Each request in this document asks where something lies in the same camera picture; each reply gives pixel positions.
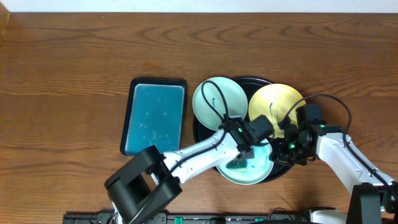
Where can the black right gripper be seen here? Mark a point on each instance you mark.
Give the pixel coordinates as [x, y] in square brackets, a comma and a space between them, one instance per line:
[280, 155]

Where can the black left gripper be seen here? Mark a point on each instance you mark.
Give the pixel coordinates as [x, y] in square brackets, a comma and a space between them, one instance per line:
[244, 154]

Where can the green yellow sponge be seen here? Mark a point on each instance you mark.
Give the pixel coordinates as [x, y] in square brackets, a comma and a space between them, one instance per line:
[237, 165]

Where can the light green plate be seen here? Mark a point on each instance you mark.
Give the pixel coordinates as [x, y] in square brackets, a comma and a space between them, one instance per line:
[258, 168]
[208, 105]

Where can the yellow plate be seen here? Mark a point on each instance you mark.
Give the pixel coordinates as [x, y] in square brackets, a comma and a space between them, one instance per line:
[273, 101]

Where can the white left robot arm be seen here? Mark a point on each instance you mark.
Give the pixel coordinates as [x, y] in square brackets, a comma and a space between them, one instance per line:
[151, 180]

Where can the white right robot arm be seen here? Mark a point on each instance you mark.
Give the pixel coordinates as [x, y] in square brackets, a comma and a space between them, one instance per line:
[372, 191]

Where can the round black tray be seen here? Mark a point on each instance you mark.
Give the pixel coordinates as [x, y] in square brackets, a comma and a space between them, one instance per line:
[250, 86]

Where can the black rectangular water tray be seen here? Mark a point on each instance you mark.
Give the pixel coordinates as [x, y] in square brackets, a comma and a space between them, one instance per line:
[154, 115]

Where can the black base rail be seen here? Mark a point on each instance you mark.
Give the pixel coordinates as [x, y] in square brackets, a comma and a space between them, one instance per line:
[278, 215]

